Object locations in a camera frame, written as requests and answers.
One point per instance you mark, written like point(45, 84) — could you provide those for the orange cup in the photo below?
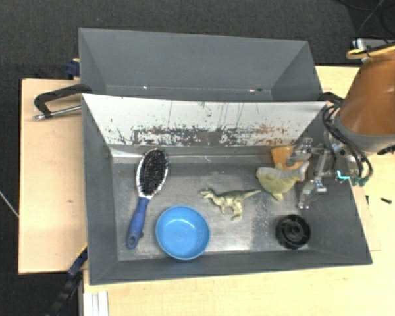
point(279, 155)

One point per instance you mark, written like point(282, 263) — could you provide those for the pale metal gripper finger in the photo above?
point(303, 153)
point(311, 191)

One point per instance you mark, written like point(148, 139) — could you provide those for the blue bowl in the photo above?
point(182, 232)

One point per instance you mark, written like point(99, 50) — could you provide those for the black round spool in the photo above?
point(293, 231)

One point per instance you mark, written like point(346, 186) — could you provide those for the green toy dinosaur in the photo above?
point(230, 199)

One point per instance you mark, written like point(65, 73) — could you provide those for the grey metal bin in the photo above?
point(191, 64)

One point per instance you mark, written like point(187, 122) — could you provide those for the small black screw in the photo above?
point(386, 201)

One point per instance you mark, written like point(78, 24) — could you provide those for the green and grey plush shark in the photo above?
point(276, 181)

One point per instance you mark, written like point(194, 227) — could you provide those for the pale wood board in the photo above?
point(51, 183)

